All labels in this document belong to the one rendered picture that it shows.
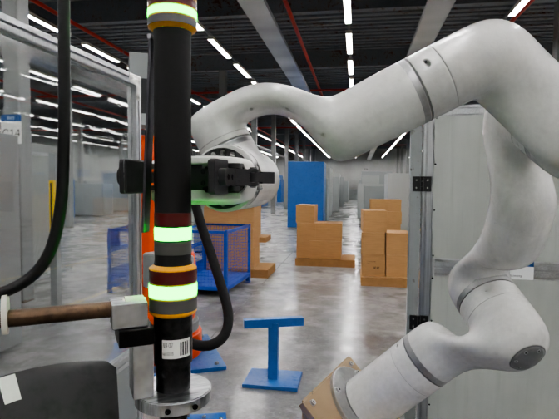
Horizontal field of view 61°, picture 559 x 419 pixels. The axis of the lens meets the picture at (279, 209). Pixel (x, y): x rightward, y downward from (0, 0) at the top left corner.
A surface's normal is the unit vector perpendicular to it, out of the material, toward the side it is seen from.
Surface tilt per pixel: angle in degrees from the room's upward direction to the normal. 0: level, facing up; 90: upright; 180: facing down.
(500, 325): 58
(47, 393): 38
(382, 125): 116
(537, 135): 106
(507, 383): 90
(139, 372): 90
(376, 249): 90
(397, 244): 90
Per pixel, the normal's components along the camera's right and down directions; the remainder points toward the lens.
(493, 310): -0.64, -0.57
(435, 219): -0.18, 0.05
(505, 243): -0.65, 0.49
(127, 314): 0.40, 0.05
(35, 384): 0.39, -0.75
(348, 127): -0.09, 0.26
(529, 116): -0.51, 0.31
